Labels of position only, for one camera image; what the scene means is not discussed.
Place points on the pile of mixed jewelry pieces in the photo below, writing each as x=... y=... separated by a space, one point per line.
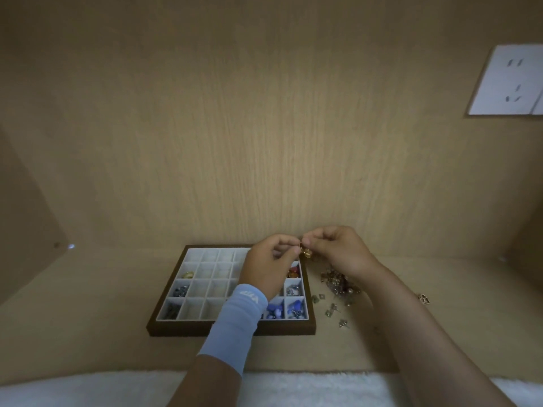
x=337 y=286

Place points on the light blue arm sleeve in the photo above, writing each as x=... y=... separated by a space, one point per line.
x=237 y=326

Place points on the person's left forearm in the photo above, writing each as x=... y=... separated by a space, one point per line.
x=225 y=347

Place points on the white wall socket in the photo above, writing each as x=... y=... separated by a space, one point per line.
x=505 y=80

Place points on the small square stud earring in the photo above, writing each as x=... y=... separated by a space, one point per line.
x=318 y=298

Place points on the silver bead earrings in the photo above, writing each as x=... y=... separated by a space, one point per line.
x=180 y=290

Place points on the red orange bead jewelry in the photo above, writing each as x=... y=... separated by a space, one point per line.
x=293 y=273

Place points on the gold openwork pendant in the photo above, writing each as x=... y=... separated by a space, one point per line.
x=424 y=299

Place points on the small silver stud earring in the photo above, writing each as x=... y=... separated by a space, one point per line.
x=331 y=311
x=344 y=323

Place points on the person's right hand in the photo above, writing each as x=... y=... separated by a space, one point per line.
x=348 y=254

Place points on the dark metal earrings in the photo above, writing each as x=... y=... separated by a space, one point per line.
x=172 y=311

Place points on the person's right thumb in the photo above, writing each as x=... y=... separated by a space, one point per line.
x=317 y=250

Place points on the silver crystal earrings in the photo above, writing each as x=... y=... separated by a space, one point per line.
x=294 y=289

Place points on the blue and silver jewelry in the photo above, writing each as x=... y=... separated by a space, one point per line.
x=296 y=308

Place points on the small gold earring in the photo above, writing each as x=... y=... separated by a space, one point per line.
x=306 y=252

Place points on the blue bead jewelry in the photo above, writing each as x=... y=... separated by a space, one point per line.
x=275 y=311

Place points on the person's left thumb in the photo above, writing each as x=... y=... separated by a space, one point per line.
x=287 y=253

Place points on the white fluffy cloth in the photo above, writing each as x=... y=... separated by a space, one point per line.
x=106 y=389

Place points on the brown jewelry tray white compartments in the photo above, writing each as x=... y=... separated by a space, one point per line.
x=203 y=288

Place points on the person's right forearm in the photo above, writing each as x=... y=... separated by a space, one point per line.
x=415 y=334

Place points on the person's left hand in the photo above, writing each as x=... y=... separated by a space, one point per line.
x=259 y=267

